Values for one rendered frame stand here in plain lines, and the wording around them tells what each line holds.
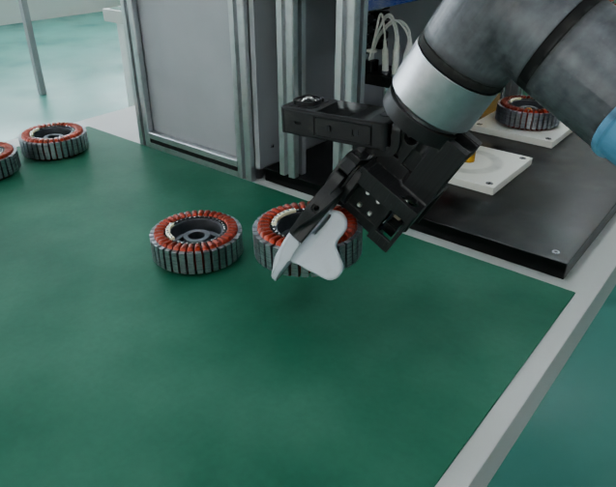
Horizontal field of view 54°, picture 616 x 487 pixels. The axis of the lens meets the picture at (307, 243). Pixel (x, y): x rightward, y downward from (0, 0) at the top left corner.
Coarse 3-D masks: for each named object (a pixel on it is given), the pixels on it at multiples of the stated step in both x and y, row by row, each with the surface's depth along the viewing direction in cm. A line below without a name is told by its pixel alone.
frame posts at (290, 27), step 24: (288, 0) 79; (360, 0) 74; (288, 24) 81; (336, 24) 76; (360, 24) 76; (288, 48) 82; (336, 48) 78; (360, 48) 78; (288, 72) 84; (336, 72) 79; (360, 72) 79; (288, 96) 86; (336, 96) 80; (360, 96) 80; (288, 144) 89; (336, 144) 84; (288, 168) 91
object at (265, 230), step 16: (288, 208) 64; (304, 208) 65; (336, 208) 64; (256, 224) 62; (272, 224) 61; (288, 224) 64; (352, 224) 60; (256, 240) 59; (272, 240) 58; (352, 240) 58; (256, 256) 61; (272, 256) 58; (352, 256) 59; (288, 272) 58; (304, 272) 58
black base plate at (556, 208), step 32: (320, 160) 98; (544, 160) 98; (576, 160) 98; (608, 160) 98; (448, 192) 87; (480, 192) 87; (512, 192) 87; (544, 192) 87; (576, 192) 87; (608, 192) 87; (416, 224) 81; (448, 224) 78; (480, 224) 78; (512, 224) 78; (544, 224) 78; (576, 224) 78; (512, 256) 74; (544, 256) 71; (576, 256) 73
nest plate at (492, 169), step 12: (480, 156) 96; (492, 156) 96; (504, 156) 96; (516, 156) 96; (468, 168) 92; (480, 168) 92; (492, 168) 92; (504, 168) 92; (516, 168) 92; (456, 180) 89; (468, 180) 88; (480, 180) 88; (492, 180) 88; (504, 180) 88; (492, 192) 86
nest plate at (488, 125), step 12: (480, 120) 112; (492, 120) 112; (492, 132) 108; (504, 132) 107; (516, 132) 106; (528, 132) 106; (540, 132) 106; (552, 132) 106; (564, 132) 106; (540, 144) 103; (552, 144) 102
